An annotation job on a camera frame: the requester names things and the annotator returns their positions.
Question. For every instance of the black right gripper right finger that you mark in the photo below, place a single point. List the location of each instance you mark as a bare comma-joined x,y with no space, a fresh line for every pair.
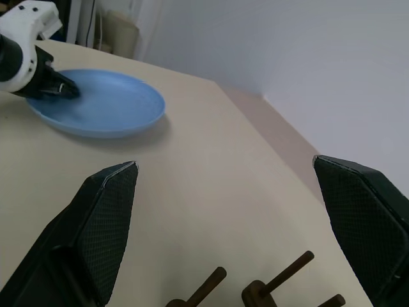
364,217

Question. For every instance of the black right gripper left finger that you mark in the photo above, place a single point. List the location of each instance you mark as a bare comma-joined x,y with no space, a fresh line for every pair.
99,230

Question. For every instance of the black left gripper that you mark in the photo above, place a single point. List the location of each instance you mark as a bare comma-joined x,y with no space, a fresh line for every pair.
40,78

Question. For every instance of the blue plate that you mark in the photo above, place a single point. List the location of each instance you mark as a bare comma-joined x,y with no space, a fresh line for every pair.
112,102

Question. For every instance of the wooden dish rack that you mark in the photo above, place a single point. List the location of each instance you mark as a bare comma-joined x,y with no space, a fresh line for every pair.
271,284

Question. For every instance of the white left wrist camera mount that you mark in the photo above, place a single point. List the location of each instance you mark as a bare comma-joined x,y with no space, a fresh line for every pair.
24,28

